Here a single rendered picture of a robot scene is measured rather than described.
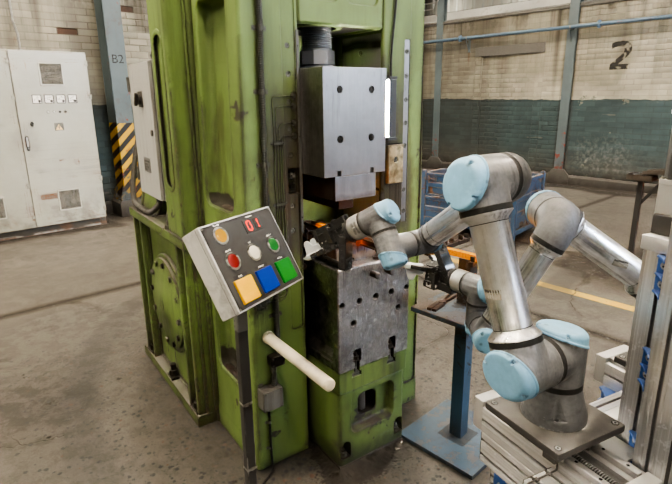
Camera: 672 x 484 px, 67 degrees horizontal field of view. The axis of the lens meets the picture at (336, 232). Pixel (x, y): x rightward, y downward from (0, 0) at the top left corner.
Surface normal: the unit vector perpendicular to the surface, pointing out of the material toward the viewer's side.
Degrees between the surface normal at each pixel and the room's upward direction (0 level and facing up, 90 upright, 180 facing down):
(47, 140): 90
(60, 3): 90
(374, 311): 90
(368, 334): 90
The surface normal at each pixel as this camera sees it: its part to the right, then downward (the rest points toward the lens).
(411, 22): 0.58, 0.21
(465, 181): -0.85, 0.02
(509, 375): -0.80, 0.28
